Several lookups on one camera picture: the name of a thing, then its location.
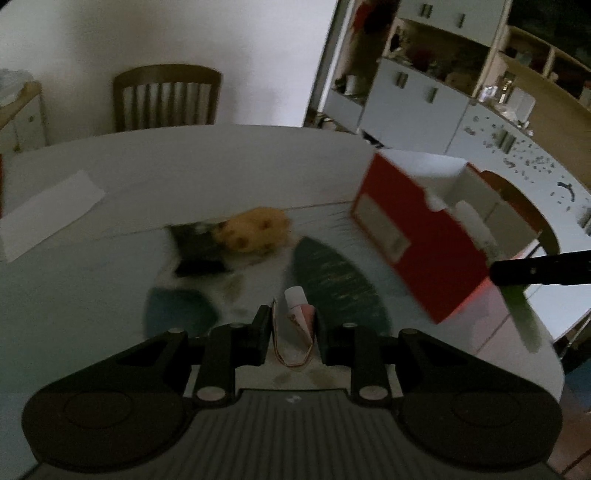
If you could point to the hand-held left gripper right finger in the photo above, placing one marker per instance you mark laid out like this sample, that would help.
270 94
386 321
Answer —
327 339

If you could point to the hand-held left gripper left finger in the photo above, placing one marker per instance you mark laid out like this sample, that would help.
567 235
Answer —
263 330

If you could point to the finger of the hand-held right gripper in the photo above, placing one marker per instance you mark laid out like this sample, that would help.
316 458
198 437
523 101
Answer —
540 272

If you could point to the red rubber band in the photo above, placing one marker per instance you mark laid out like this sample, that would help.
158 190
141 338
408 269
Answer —
295 362

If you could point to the pink and white tube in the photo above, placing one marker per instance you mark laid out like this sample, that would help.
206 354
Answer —
298 304

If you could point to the red and white cardboard box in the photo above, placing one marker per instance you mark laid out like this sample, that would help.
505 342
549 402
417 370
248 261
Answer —
415 240

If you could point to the black pouch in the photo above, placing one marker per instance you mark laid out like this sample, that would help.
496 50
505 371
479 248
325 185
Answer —
198 251

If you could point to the tan plush toy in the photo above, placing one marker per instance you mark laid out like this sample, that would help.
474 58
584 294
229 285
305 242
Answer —
254 228

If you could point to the white cabinet with stickers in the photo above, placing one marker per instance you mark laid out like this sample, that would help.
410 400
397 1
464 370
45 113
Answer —
521 152

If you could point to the leaf print table mat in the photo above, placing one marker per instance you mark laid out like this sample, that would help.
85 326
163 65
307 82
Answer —
115 277

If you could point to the open wooden shelf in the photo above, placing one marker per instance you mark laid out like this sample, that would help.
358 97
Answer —
545 78

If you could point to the tall white cabinet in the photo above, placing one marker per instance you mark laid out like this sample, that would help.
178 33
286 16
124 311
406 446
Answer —
415 106

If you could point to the low white cabinet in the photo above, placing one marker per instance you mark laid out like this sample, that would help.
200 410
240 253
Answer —
344 110

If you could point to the white cardboard sheet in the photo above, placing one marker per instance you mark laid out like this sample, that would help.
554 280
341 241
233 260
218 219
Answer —
46 212

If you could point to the wooden slat-back chair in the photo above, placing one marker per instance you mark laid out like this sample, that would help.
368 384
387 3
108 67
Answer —
166 99

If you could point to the white jug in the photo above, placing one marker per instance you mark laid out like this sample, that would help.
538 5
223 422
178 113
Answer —
353 84

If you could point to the white wall cabinet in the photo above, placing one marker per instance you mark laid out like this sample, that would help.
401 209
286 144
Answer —
452 21

